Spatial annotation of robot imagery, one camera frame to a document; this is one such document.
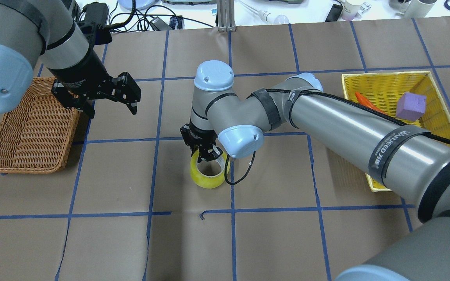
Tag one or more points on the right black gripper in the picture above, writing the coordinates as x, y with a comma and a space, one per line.
197, 137

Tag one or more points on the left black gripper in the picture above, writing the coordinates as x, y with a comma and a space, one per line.
79, 72

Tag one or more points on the yellow tape roll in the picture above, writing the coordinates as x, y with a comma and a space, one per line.
207, 174

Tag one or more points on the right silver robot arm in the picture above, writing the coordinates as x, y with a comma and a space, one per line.
407, 159

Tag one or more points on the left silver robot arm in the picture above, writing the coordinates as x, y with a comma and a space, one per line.
45, 30

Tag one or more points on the brown wicker basket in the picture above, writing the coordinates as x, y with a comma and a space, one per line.
36, 137

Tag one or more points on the blue plastic plate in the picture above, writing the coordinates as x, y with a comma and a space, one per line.
139, 4

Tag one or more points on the white light bulb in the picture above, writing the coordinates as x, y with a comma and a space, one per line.
266, 16

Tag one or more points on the orange toy carrot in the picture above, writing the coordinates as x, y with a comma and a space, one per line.
367, 103

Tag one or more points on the yellow woven basket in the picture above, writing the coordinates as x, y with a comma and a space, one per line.
385, 89

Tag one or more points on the black power adapter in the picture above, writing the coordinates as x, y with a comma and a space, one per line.
334, 13

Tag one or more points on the white lavender cup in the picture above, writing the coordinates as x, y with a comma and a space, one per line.
353, 7

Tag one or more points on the purple foam block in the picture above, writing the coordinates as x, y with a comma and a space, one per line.
411, 106

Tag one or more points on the white mug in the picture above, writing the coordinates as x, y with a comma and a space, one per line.
418, 8

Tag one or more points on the aluminium frame post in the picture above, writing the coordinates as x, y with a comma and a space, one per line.
225, 16

